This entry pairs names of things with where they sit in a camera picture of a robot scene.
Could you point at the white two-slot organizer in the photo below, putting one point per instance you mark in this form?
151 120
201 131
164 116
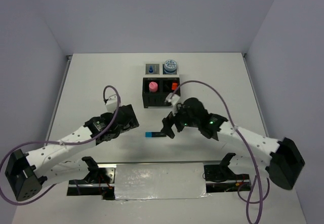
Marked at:
158 71

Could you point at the blue capped black highlighter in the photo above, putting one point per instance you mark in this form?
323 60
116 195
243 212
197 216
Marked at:
154 134

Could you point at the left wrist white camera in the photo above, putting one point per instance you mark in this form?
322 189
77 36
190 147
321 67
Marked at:
112 103

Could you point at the black two-slot organizer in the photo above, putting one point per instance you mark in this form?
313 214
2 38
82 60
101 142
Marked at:
157 99

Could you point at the silver tape sheet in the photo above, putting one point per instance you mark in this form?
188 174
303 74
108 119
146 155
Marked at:
160 181

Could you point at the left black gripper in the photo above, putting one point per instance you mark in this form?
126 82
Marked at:
132 123

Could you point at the wrist white camera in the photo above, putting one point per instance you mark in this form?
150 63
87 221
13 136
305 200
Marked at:
173 99
112 103

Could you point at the orange capped black highlighter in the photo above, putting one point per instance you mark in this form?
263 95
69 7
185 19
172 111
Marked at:
174 86

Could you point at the pink capped tube of clips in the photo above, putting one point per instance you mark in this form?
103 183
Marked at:
153 87

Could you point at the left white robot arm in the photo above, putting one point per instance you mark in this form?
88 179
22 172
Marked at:
27 173

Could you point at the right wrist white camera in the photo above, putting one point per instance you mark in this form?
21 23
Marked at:
173 99

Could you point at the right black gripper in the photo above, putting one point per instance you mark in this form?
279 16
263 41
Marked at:
168 121

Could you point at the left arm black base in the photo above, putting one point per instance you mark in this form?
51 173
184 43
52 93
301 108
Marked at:
103 186

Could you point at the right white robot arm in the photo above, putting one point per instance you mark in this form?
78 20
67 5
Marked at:
278 160

